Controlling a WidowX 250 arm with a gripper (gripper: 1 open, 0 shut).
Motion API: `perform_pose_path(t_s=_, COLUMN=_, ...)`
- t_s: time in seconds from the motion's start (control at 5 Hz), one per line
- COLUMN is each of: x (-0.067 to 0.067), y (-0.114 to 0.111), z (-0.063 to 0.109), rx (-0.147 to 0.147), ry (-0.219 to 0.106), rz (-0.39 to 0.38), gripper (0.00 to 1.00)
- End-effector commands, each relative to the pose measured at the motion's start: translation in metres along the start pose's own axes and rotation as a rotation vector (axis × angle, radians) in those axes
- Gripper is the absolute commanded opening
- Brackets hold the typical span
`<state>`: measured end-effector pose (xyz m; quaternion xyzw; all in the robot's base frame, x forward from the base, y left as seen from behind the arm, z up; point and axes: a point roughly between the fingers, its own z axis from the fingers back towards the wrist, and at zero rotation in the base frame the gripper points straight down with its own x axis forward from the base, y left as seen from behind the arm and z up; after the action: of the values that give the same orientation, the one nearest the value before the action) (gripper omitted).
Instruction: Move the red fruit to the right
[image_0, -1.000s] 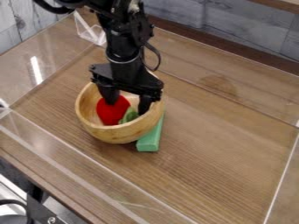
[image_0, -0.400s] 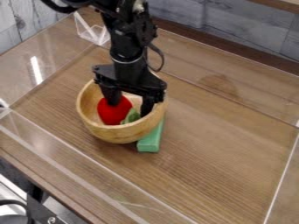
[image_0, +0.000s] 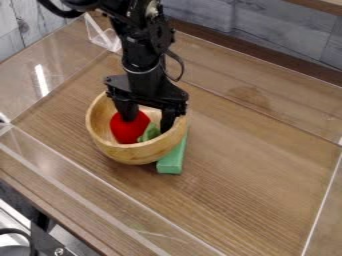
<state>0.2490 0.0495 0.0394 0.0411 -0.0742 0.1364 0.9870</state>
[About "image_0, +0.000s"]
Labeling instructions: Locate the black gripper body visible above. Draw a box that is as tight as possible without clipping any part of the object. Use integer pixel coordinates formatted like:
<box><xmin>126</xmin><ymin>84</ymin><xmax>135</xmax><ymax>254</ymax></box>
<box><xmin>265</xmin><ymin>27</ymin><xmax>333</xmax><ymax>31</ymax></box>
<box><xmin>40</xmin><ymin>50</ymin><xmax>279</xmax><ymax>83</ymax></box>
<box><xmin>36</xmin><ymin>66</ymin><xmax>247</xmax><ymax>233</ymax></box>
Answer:
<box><xmin>104</xmin><ymin>75</ymin><xmax>188</xmax><ymax>117</ymax></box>

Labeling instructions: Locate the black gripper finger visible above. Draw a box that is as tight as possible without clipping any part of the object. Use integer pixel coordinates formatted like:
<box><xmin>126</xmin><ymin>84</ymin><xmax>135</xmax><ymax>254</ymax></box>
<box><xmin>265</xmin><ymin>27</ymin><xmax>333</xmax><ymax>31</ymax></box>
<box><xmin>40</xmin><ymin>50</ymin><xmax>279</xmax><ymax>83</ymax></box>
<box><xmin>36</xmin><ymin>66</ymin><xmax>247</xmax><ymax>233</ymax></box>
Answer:
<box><xmin>114</xmin><ymin>98</ymin><xmax>139</xmax><ymax>122</ymax></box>
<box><xmin>160</xmin><ymin>108</ymin><xmax>176</xmax><ymax>133</ymax></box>

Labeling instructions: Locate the red strawberry toy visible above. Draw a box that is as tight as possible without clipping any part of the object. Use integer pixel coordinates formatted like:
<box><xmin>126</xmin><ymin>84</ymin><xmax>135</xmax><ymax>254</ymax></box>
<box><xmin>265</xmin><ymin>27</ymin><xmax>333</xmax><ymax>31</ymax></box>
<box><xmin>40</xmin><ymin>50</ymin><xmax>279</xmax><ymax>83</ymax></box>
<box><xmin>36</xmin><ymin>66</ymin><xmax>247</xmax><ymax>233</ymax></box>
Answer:
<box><xmin>110</xmin><ymin>111</ymin><xmax>160</xmax><ymax>144</ymax></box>

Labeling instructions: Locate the wooden bowl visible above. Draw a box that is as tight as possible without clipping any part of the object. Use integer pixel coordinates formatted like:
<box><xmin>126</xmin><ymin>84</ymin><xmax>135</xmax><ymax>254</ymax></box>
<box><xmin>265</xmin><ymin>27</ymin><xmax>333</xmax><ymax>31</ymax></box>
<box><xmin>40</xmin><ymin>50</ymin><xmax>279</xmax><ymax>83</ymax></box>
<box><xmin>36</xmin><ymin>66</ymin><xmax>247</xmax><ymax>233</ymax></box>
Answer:
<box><xmin>86</xmin><ymin>92</ymin><xmax>188</xmax><ymax>165</ymax></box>

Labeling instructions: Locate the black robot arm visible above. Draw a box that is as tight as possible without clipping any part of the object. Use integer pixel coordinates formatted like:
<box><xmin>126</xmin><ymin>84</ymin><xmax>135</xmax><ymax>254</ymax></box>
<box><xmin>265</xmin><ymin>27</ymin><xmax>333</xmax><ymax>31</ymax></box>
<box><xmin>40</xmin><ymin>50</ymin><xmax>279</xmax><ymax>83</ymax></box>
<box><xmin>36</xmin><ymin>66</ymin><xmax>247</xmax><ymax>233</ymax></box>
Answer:
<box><xmin>37</xmin><ymin>0</ymin><xmax>188</xmax><ymax>131</ymax></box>

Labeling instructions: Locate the green rectangular block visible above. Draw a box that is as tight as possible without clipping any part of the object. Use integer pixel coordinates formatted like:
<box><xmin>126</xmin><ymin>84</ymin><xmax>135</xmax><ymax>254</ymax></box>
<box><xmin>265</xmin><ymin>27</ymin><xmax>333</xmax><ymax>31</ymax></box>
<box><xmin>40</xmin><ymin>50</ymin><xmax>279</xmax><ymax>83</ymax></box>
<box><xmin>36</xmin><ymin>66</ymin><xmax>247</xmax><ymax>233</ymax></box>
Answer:
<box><xmin>156</xmin><ymin>136</ymin><xmax>187</xmax><ymax>175</ymax></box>

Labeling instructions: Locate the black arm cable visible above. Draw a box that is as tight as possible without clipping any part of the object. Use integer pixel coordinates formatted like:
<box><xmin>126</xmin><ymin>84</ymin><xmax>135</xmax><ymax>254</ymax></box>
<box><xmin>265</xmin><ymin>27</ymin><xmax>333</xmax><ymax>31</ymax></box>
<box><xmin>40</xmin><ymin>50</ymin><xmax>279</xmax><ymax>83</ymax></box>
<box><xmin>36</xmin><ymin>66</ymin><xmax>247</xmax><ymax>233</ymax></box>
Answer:
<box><xmin>160</xmin><ymin>48</ymin><xmax>186</xmax><ymax>83</ymax></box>

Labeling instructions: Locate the clear acrylic corner bracket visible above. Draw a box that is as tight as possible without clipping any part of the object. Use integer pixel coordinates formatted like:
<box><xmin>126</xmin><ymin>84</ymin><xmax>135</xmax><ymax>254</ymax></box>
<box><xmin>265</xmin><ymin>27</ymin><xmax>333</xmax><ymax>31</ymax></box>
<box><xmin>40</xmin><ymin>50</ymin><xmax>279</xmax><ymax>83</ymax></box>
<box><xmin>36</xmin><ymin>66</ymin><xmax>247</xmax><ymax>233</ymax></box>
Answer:
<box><xmin>84</xmin><ymin>13</ymin><xmax>122</xmax><ymax>53</ymax></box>

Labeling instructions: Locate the black metal table bracket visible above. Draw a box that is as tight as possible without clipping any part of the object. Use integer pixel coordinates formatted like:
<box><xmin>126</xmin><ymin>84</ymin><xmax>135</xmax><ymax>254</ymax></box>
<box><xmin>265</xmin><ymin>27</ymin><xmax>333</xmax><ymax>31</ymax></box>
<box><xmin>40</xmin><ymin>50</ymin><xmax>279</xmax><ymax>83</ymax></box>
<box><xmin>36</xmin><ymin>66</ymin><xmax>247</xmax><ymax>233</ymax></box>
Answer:
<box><xmin>31</xmin><ymin>223</ymin><xmax>77</xmax><ymax>256</ymax></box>

